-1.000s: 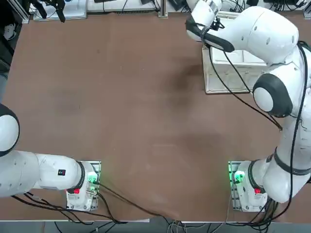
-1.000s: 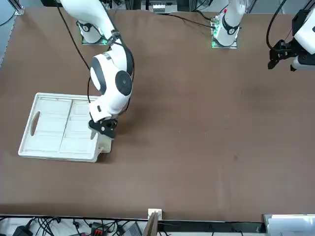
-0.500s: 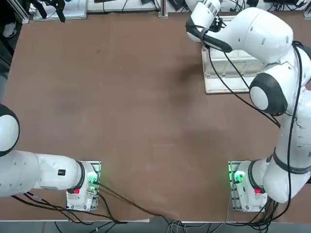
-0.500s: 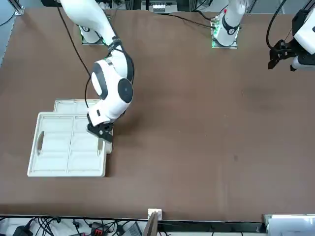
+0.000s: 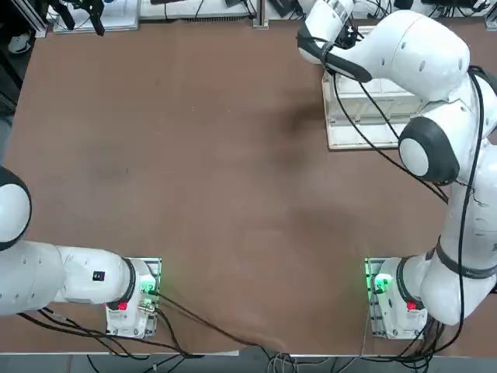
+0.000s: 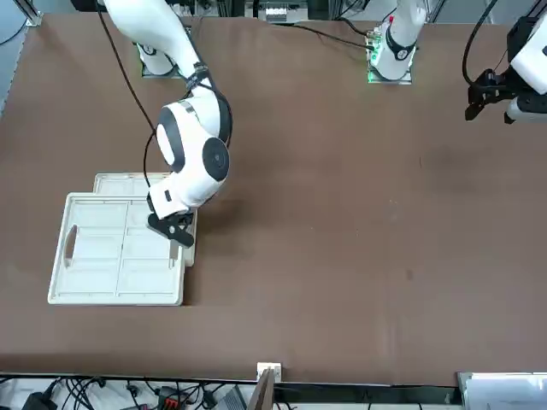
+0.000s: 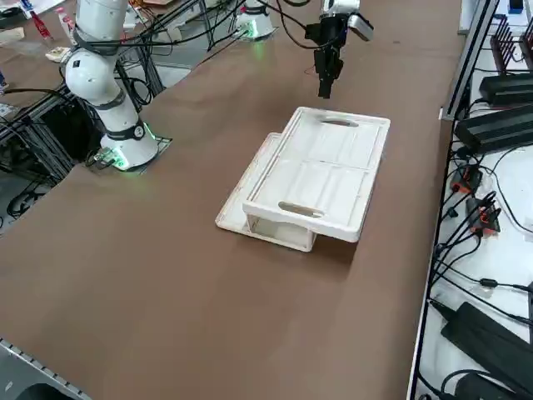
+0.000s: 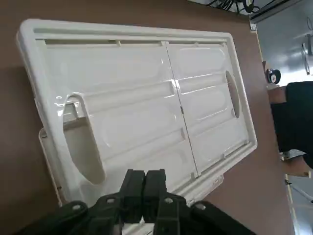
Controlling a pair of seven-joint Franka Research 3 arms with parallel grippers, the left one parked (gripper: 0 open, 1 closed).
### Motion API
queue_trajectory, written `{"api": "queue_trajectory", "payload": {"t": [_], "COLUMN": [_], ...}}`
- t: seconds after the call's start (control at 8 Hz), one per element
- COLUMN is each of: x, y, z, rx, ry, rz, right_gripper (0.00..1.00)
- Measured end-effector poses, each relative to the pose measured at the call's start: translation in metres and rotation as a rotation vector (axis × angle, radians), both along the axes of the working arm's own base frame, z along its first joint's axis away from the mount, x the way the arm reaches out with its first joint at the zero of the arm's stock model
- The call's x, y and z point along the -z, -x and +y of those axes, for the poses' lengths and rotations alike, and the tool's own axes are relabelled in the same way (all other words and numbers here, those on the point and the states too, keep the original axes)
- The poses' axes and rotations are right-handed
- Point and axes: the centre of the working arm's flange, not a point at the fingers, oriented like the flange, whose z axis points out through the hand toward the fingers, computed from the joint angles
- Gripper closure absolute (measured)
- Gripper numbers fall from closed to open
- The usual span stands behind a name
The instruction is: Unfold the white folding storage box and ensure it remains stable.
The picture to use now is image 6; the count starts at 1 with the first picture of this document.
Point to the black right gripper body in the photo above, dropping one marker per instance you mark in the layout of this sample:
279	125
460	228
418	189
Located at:
164	223

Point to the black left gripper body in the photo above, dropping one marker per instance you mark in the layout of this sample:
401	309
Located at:
502	87

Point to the white folding storage box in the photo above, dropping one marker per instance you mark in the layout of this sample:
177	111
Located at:
94	256

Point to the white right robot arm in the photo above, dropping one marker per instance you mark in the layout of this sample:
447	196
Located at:
188	141

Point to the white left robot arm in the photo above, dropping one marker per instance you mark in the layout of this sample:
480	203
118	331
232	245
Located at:
399	42

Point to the red black power strip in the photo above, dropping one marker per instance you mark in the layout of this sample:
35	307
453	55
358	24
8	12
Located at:
171	399

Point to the white power strip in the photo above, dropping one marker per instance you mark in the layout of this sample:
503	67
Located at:
275	15

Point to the white shelf board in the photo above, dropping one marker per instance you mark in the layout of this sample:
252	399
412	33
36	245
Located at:
342	403

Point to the aluminium profile post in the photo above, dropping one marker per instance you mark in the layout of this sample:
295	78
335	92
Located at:
269	371

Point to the aluminium frame rail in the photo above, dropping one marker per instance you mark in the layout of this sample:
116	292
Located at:
32	15

